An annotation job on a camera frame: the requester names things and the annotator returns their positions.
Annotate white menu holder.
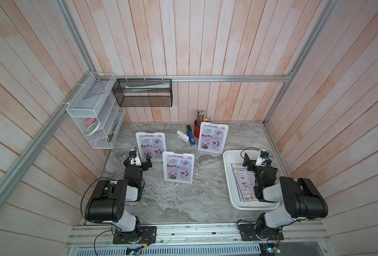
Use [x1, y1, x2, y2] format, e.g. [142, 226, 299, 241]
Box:
[198, 122, 229, 154]
[136, 132, 167, 162]
[162, 151, 195, 184]

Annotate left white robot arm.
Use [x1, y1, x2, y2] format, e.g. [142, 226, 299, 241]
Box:
[84, 156, 152, 244]

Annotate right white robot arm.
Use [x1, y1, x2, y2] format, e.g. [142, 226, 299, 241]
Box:
[240, 151, 328, 240]

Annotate dim sum menu sheet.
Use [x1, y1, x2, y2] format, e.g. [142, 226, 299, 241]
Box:
[231, 163, 258, 202]

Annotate white plastic tray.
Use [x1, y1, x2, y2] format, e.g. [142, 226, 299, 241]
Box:
[223, 150, 280, 211]

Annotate white tape roll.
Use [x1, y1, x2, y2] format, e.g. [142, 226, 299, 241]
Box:
[84, 121, 100, 137]

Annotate pink eraser block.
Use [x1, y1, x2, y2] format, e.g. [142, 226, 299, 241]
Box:
[85, 118, 97, 126]

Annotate blue stapler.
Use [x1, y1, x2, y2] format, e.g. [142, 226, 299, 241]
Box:
[186, 125, 195, 145]

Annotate red pen cup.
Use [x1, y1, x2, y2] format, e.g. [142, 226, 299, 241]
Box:
[194, 111, 212, 138]

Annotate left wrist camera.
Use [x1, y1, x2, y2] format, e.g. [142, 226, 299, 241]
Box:
[128, 148, 142, 166]

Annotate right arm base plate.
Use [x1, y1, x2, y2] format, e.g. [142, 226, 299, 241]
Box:
[237, 223, 284, 241]

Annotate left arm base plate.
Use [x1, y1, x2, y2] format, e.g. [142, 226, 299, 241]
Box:
[113, 226, 157, 245]

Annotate white wire wall shelf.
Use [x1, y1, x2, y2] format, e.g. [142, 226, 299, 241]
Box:
[66, 72, 126, 149]

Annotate black mesh wall basket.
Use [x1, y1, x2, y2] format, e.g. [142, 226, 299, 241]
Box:
[112, 79, 173, 107]

